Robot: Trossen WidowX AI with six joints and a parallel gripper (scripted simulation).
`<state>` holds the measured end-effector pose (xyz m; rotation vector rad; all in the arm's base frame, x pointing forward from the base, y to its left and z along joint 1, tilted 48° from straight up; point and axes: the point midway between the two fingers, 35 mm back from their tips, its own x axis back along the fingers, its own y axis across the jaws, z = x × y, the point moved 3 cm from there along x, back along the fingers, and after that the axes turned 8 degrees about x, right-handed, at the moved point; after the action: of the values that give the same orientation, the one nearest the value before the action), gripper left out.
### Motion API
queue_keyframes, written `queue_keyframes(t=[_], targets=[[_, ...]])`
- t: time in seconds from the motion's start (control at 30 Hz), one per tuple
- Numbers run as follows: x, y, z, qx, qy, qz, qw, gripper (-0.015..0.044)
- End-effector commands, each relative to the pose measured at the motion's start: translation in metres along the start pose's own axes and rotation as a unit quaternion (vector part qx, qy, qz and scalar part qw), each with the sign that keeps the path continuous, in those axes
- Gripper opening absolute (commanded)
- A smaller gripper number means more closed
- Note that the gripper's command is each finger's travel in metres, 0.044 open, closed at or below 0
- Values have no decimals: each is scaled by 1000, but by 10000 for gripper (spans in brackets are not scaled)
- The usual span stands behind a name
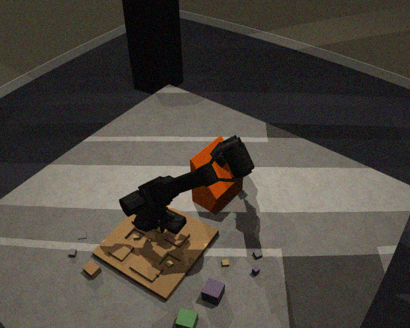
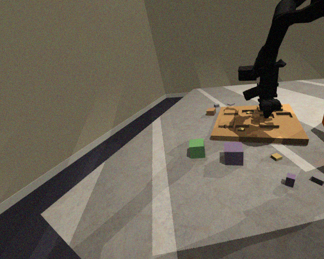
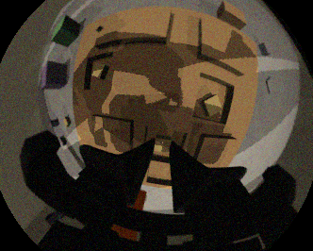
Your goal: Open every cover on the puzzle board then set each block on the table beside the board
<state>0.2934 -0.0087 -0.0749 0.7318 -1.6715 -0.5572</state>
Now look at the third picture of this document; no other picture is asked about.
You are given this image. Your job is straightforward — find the green cube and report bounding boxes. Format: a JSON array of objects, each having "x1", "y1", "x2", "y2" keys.
[{"x1": 51, "y1": 15, "x2": 81, "y2": 47}]

